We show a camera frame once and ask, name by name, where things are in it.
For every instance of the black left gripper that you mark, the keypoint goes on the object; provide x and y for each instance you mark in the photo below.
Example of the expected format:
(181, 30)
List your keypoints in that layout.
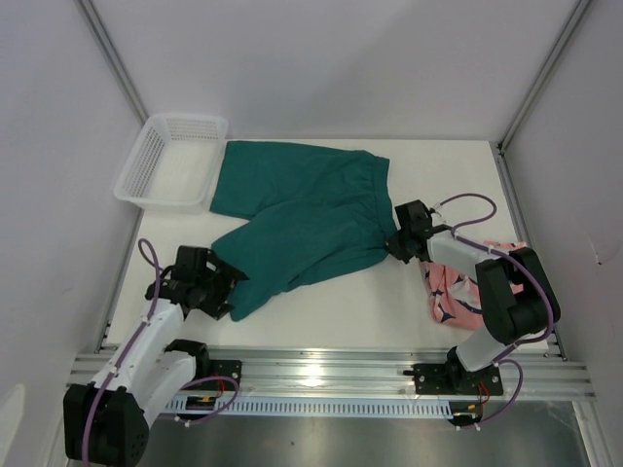
(226, 278)

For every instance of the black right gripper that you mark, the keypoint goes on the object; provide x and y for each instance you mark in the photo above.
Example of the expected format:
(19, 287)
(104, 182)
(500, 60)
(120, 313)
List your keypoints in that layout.
(394, 248)

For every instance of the pink shark print shorts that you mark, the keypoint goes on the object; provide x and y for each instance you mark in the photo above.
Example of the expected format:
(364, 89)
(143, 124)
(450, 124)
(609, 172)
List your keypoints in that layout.
(450, 278)

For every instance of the green shorts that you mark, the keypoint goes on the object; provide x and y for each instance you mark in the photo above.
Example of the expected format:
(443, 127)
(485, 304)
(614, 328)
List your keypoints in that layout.
(311, 214)

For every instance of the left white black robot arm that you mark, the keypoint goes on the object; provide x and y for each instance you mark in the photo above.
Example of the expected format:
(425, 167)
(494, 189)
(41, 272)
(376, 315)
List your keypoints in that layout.
(107, 421)

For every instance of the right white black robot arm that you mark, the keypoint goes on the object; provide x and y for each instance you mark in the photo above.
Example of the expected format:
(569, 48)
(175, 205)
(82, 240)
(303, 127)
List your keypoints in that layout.
(517, 302)

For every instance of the white plastic basket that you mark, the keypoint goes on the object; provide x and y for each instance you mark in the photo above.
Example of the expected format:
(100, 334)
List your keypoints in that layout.
(172, 163)

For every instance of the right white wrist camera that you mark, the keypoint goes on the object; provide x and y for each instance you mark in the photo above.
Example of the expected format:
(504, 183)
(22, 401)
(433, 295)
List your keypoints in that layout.
(435, 211)

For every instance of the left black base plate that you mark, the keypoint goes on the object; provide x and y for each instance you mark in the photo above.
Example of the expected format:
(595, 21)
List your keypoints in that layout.
(218, 368)

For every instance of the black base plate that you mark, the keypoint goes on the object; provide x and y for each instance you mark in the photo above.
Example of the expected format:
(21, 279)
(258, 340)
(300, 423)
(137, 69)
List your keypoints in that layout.
(218, 368)
(452, 379)

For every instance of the white perforated cable tray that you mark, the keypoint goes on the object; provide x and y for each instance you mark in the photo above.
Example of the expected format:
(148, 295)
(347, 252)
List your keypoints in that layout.
(401, 407)

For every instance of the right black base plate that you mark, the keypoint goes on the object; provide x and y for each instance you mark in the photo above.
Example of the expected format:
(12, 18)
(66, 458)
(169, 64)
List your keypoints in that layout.
(452, 379)

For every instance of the aluminium mounting rail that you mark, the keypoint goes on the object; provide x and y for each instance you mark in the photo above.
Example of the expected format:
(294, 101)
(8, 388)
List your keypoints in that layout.
(378, 374)

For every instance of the left aluminium frame post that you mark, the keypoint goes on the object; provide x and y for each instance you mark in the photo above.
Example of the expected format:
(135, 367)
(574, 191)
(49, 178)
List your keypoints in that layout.
(103, 39)

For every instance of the aluminium frame post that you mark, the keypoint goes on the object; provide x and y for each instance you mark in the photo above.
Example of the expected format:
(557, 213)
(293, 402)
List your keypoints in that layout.
(580, 11)
(103, 39)

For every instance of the right aluminium frame post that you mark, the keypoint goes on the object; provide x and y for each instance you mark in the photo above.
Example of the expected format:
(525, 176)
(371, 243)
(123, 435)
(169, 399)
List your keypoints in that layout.
(580, 11)

